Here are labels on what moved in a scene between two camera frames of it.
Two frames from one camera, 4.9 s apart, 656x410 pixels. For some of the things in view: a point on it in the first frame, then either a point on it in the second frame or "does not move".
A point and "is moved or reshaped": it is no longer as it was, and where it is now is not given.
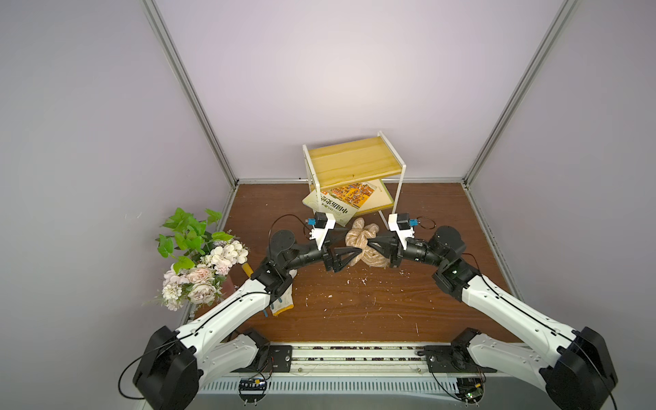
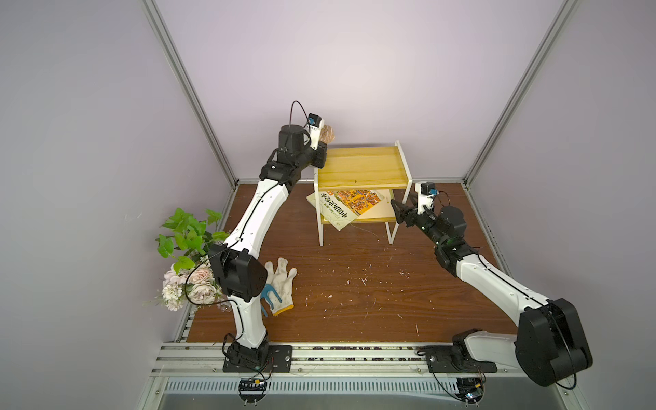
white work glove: (286, 301) does not move
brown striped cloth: (358, 237) to (327, 134)
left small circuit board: (252, 389) does not move
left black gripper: (328, 259) to (318, 155)
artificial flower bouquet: (200, 259) does not move
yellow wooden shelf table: (369, 160) is moved or reshaped
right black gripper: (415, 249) to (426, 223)
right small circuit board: (471, 389) does not move
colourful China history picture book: (342, 202) is moved or reshaped
